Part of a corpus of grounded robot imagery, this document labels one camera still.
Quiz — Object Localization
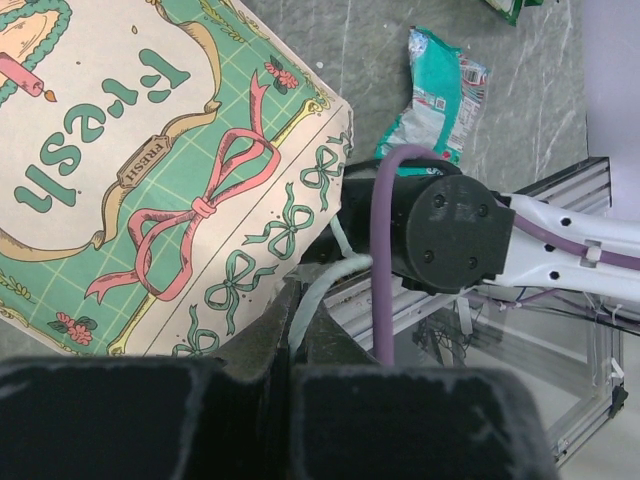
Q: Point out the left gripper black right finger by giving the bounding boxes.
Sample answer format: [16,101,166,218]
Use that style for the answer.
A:
[287,307,558,479]

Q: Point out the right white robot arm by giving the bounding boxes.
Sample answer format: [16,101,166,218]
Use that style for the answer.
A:
[338,160,639,301]

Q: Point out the green paper bag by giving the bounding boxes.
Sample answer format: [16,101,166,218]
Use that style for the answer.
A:
[1,1,353,357]

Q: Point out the loose cables under table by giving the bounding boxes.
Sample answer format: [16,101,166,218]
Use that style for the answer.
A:
[419,287,640,369]

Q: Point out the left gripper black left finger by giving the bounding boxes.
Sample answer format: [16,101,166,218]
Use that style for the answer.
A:
[1,281,302,479]

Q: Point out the teal white snack packet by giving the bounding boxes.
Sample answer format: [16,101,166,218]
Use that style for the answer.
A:
[375,26,489,165]

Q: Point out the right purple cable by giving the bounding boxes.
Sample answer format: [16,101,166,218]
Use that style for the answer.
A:
[369,144,640,369]

